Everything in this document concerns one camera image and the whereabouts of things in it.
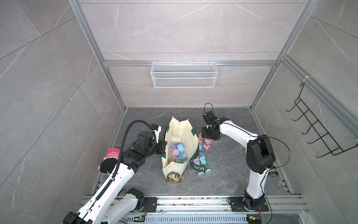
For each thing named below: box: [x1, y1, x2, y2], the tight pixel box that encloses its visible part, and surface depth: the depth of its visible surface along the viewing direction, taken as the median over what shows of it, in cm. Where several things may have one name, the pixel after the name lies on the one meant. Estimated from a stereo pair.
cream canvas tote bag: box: [159, 116, 207, 178], surface depth 84 cm
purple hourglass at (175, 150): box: [170, 141, 180, 158], surface depth 88 cm
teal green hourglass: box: [176, 150, 188, 164], surface depth 87 cm
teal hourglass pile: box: [199, 155, 207, 165], surface depth 89 cm
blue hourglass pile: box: [176, 142, 185, 153], surface depth 88 cm
